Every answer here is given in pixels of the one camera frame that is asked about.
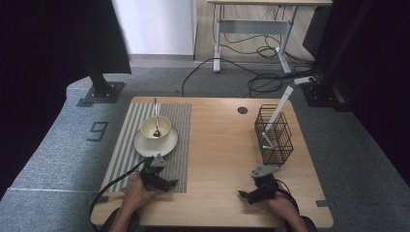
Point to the person's left hand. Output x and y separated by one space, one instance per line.
135 196

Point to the person's right hand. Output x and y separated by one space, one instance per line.
285 208

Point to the grey tape strip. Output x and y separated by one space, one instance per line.
100 199
324 203

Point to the dark round table grommet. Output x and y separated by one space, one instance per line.
242 110

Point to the black curtain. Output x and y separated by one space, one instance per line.
386 64
38 80

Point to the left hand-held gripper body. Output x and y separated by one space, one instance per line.
153 177

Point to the white plate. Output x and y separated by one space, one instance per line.
154 149

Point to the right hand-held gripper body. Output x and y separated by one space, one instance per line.
266 188

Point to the metal spoon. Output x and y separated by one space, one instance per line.
156 122

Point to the black metal stand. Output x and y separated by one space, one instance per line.
100 83
335 71

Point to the white frame desk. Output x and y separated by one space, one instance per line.
254 26

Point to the grey striped woven placemat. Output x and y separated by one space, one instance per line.
179 145

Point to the white power strip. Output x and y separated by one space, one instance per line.
304 80

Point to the cream bowl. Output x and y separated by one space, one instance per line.
148 129

